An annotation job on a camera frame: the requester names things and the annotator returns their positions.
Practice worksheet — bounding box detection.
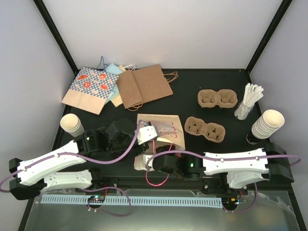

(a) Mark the pink cakes paper bag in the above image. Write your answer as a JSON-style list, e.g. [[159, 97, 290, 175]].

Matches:
[[134, 114, 185, 178]]

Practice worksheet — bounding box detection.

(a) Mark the pulp cup carrier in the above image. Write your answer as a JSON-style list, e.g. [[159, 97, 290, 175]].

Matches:
[[184, 116, 226, 143], [197, 89, 238, 108]]

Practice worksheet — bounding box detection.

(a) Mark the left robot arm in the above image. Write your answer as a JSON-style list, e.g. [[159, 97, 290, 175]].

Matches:
[[7, 118, 159, 200]]

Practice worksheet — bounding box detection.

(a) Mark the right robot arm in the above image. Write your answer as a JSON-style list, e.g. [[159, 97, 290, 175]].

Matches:
[[145, 143, 294, 194]]

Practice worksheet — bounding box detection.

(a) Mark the brown kraft paper bag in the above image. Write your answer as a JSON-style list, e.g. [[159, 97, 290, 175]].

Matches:
[[116, 64, 179, 111]]

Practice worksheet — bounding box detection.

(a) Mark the left paper cup stack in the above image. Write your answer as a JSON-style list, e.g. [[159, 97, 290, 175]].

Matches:
[[60, 114, 85, 137]]

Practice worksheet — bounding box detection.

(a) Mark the paper cup stack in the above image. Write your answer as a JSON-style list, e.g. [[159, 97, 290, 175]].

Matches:
[[246, 109, 285, 144], [60, 114, 85, 137]]

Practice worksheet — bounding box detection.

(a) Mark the blue checkered paper bag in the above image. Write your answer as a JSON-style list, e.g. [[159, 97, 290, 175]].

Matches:
[[62, 67, 118, 115]]

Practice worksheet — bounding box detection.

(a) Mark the cream paper bag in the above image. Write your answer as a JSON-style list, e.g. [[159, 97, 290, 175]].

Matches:
[[118, 64, 136, 72]]

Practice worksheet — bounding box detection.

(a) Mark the light blue paper bag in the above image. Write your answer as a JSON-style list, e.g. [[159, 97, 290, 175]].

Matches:
[[96, 57, 123, 107]]

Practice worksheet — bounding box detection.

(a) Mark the right paper cup stack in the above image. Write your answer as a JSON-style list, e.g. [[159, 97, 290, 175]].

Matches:
[[246, 109, 285, 144]]

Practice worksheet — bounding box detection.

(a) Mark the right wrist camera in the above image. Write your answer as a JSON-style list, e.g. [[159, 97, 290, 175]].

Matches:
[[142, 154, 154, 171]]

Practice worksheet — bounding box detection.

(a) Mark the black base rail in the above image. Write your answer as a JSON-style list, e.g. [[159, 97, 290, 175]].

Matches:
[[99, 177, 229, 194]]

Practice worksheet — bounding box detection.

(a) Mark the light blue cable duct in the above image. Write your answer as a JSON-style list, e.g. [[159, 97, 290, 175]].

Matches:
[[40, 194, 222, 208]]

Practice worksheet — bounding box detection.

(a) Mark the left black frame post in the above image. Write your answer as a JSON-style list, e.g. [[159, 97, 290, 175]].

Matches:
[[33, 0, 79, 75]]

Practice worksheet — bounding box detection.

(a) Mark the black frame post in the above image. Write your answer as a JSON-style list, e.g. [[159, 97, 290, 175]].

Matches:
[[33, 0, 79, 75], [245, 0, 292, 74]]

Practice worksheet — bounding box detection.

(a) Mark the right black frame post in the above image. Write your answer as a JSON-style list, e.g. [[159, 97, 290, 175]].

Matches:
[[245, 0, 292, 74]]

